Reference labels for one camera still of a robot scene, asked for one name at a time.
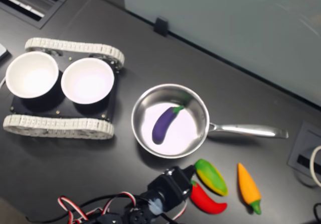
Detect orange toy carrot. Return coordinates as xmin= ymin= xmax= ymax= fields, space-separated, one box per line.
xmin=237 ymin=163 xmax=262 ymax=214

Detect white bowl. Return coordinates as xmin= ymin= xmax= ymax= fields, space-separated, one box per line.
xmin=5 ymin=52 xmax=60 ymax=99
xmin=61 ymin=57 xmax=115 ymax=105

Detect yellow green toy corn cob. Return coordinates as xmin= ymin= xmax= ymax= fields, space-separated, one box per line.
xmin=195 ymin=159 xmax=229 ymax=196

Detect white cable loop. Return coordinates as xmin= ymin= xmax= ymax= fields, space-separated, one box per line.
xmin=309 ymin=145 xmax=321 ymax=187

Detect long black cable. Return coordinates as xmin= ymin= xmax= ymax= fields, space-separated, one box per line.
xmin=25 ymin=192 xmax=141 ymax=223

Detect red white black servo wires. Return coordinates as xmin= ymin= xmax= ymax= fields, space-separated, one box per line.
xmin=58 ymin=191 xmax=188 ymax=224

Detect steel pan with long handle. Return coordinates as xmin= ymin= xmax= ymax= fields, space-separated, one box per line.
xmin=131 ymin=83 xmax=289 ymax=159

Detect tracked vehicle with white tracks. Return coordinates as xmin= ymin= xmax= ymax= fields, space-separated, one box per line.
xmin=3 ymin=37 xmax=125 ymax=140

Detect small grey table cable hatch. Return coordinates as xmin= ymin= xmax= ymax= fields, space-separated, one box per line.
xmin=287 ymin=120 xmax=321 ymax=177

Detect black partition clip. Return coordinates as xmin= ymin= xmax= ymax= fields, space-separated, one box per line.
xmin=153 ymin=17 xmax=169 ymax=36

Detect purple toy aubergine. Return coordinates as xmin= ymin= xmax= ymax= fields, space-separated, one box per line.
xmin=152 ymin=105 xmax=186 ymax=145

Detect frosted glass partition panel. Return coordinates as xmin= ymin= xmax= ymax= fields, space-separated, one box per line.
xmin=122 ymin=0 xmax=321 ymax=107

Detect table cable hatch with brushes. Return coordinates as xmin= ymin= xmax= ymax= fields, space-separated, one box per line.
xmin=0 ymin=0 xmax=68 ymax=29

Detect red toy chilli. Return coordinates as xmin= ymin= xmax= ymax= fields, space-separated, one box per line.
xmin=190 ymin=180 xmax=228 ymax=214

